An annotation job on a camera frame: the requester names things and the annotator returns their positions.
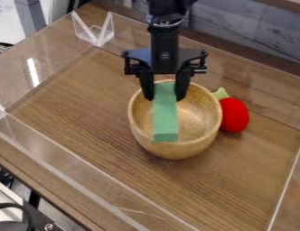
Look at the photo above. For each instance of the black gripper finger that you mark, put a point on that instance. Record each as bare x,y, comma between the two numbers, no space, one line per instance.
147,80
183,83

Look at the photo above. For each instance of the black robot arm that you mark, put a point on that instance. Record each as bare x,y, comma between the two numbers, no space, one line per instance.
167,10

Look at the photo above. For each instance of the black equipment with cable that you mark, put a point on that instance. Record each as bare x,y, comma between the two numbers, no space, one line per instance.
34,220

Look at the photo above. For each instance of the clear acrylic corner bracket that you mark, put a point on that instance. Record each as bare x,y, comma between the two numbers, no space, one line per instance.
94,34

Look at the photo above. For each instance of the red plush strawberry toy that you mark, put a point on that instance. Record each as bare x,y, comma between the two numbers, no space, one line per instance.
235,112

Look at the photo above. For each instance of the green rectangular stick block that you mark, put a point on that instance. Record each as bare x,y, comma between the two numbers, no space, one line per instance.
167,123

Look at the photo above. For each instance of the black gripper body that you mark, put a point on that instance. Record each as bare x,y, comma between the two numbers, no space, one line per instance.
165,57

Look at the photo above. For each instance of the black table leg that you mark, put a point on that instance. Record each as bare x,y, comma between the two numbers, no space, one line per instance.
34,199

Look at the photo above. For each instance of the clear acrylic tray enclosure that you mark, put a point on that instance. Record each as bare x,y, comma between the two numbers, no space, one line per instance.
124,167

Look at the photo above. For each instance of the brown wooden bowl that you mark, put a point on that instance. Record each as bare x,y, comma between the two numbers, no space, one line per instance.
200,117

